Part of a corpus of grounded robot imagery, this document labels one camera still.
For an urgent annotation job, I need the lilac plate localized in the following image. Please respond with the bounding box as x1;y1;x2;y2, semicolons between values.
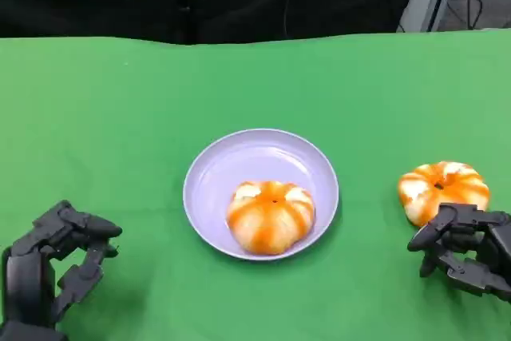
183;128;341;261

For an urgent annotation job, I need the green table cloth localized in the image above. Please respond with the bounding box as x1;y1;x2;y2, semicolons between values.
0;27;511;341

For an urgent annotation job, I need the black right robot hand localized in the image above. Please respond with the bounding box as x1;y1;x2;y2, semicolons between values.
406;203;511;304

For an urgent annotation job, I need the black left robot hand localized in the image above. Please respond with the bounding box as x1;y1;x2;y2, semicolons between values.
0;200;124;341

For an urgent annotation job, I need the black cable on floor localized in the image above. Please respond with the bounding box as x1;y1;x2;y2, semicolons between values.
446;0;486;31

